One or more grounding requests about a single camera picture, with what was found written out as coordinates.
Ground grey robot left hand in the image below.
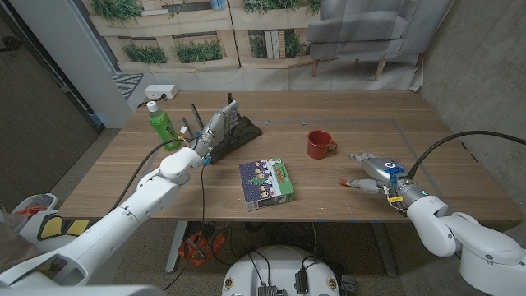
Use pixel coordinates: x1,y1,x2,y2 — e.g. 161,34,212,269
191,99,241,160

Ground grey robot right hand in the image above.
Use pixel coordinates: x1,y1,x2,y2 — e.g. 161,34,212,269
346,152,428,209

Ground green tea bottle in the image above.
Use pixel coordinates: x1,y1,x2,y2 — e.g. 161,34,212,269
145,100,181,150

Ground red enamel cup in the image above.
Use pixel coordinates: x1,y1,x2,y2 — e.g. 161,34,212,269
306,129,339,160

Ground jigsaw puzzle box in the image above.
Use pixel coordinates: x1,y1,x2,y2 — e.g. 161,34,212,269
238,156,296,213

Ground white power strip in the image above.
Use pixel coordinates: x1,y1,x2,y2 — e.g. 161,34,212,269
144,84,178,100

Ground printed backdrop with armchair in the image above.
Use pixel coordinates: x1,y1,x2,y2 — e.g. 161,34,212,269
81,0,455,92

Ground grey table leg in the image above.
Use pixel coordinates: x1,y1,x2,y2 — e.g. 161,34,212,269
369,221,399,278

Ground orange tool under table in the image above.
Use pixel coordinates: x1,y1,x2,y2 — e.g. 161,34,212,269
177,230,227,267

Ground white table leg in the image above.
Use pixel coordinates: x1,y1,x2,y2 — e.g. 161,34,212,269
165,220,189,274

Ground black adapter on torso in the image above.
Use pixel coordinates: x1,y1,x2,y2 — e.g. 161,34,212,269
293,270,309,294

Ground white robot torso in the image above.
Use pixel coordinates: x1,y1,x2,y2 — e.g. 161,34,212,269
220,245,342,296

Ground white and yellow floor device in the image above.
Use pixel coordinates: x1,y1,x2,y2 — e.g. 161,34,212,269
10,192,92,252

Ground person's leg in brown trousers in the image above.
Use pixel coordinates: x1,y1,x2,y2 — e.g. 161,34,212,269
0,221,43,275

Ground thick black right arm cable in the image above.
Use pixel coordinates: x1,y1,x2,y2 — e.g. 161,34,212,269
406,130,526,181

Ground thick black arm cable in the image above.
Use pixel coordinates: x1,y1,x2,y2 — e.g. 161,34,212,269
108,138,188,213
406,130,526,181

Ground thin black left wrist cable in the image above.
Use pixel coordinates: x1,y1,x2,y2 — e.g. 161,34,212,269
163,164,207,292

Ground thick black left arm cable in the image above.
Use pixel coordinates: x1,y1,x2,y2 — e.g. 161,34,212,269
108,138,188,213

